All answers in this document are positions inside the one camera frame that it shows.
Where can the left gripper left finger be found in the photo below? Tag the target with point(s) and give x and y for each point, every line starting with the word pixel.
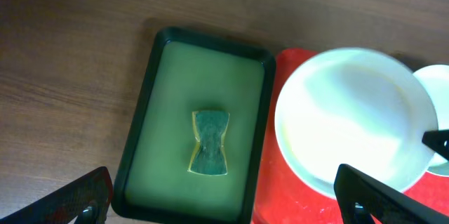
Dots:
pixel 84 200

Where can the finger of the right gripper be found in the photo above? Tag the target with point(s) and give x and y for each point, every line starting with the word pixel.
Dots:
pixel 437 141

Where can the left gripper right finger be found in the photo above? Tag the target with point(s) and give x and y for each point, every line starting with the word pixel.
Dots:
pixel 363 199

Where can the mint green plate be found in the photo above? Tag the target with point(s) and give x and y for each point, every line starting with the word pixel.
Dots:
pixel 434 79

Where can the white plate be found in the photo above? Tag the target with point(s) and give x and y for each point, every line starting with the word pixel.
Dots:
pixel 359 107

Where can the green yellow sponge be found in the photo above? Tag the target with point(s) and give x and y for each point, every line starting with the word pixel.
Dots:
pixel 208 157

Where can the red plastic tray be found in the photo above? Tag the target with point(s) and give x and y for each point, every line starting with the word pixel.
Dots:
pixel 281 196

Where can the dark green soapy tray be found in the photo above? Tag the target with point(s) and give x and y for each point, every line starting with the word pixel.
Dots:
pixel 189 72

